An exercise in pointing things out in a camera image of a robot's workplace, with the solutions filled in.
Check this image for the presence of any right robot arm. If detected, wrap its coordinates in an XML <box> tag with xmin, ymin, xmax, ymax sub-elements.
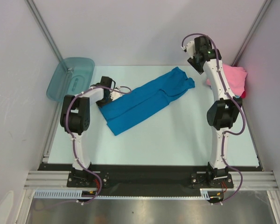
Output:
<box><xmin>185</xmin><ymin>34</ymin><xmax>242</xmax><ymax>187</ymax></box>

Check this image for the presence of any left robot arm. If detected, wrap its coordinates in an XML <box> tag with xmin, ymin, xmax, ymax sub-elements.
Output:
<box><xmin>60</xmin><ymin>76</ymin><xmax>116</xmax><ymax>187</ymax></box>

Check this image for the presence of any pink folded t-shirt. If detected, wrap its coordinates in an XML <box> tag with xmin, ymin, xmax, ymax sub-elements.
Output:
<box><xmin>205</xmin><ymin>64</ymin><xmax>248</xmax><ymax>94</ymax></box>

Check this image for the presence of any teal translucent plastic bin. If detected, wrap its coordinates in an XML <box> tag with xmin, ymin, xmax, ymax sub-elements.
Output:
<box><xmin>46</xmin><ymin>57</ymin><xmax>95</xmax><ymax>103</ymax></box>

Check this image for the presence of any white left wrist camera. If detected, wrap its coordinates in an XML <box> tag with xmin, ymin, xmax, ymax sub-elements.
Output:
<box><xmin>110</xmin><ymin>86</ymin><xmax>125</xmax><ymax>101</ymax></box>

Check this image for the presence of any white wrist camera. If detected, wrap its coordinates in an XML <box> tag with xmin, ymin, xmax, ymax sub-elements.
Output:
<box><xmin>182</xmin><ymin>41</ymin><xmax>196</xmax><ymax>58</ymax></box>
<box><xmin>110</xmin><ymin>86</ymin><xmax>125</xmax><ymax>101</ymax></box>

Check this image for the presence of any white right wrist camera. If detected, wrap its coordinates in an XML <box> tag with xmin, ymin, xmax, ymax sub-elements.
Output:
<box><xmin>182</xmin><ymin>41</ymin><xmax>196</xmax><ymax>58</ymax></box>

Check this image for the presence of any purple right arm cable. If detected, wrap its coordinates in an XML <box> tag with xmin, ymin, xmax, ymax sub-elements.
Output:
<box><xmin>181</xmin><ymin>34</ymin><xmax>246</xmax><ymax>206</ymax></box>

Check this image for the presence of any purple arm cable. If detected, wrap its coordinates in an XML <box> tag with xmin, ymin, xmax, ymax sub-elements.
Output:
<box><xmin>181</xmin><ymin>34</ymin><xmax>246</xmax><ymax>206</ymax></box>
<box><xmin>64</xmin><ymin>85</ymin><xmax>132</xmax><ymax>206</ymax></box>

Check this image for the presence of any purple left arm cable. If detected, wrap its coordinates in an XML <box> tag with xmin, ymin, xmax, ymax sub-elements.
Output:
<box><xmin>64</xmin><ymin>85</ymin><xmax>132</xmax><ymax>206</ymax></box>

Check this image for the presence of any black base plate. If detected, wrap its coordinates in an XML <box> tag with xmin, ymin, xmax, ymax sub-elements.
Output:
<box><xmin>37</xmin><ymin>163</ymin><xmax>264</xmax><ymax>198</ymax></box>

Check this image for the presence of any right aluminium frame post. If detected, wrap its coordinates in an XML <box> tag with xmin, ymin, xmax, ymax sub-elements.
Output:
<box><xmin>231</xmin><ymin>0</ymin><xmax>273</xmax><ymax>66</ymax></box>

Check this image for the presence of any aluminium frame post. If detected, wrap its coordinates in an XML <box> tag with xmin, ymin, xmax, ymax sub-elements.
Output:
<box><xmin>24</xmin><ymin>0</ymin><xmax>63</xmax><ymax>62</ymax></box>
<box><xmin>231</xmin><ymin>0</ymin><xmax>273</xmax><ymax>66</ymax></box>

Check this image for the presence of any white slotted cable duct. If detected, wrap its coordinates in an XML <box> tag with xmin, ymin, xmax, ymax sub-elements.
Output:
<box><xmin>34</xmin><ymin>189</ymin><xmax>219</xmax><ymax>200</ymax></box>

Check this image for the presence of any left aluminium frame post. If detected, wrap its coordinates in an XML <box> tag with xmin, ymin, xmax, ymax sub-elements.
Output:
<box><xmin>24</xmin><ymin>0</ymin><xmax>63</xmax><ymax>62</ymax></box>

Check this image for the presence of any aluminium front rail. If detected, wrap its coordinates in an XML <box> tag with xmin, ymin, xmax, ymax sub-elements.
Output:
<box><xmin>24</xmin><ymin>171</ymin><xmax>279</xmax><ymax>191</ymax></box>

